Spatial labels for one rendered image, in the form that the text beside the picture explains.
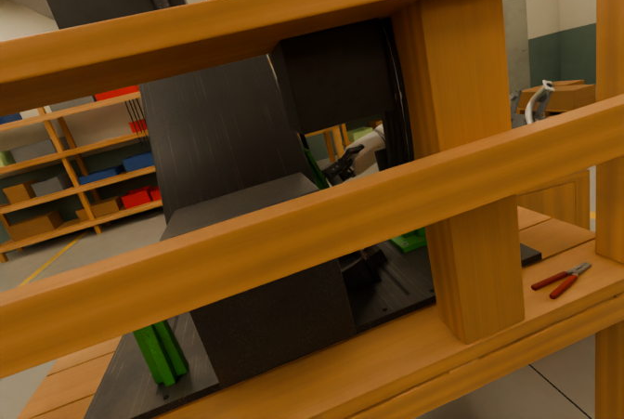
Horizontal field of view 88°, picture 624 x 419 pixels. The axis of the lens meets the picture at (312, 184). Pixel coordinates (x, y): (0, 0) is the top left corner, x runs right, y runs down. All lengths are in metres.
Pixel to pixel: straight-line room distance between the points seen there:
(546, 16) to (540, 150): 8.79
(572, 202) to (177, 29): 1.75
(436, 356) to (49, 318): 0.63
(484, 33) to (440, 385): 0.64
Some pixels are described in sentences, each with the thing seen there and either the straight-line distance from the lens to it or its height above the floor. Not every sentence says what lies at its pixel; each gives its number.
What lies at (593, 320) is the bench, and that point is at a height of 0.80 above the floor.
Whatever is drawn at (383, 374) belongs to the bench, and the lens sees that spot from 0.73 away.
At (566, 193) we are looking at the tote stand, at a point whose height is 0.70.
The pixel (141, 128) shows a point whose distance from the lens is 5.98.
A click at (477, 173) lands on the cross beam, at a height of 1.24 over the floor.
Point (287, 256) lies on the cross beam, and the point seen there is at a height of 1.21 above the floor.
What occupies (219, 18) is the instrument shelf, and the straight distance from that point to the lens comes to 0.43.
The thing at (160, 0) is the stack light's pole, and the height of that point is 1.57.
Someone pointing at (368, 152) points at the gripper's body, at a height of 1.23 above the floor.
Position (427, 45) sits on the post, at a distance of 0.54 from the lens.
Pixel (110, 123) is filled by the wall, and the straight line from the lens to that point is 6.69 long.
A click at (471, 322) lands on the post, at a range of 0.74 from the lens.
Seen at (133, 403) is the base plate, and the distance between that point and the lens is 0.89.
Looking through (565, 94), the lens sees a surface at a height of 0.39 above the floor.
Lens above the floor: 1.42
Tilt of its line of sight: 16 degrees down
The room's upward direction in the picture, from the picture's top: 15 degrees counter-clockwise
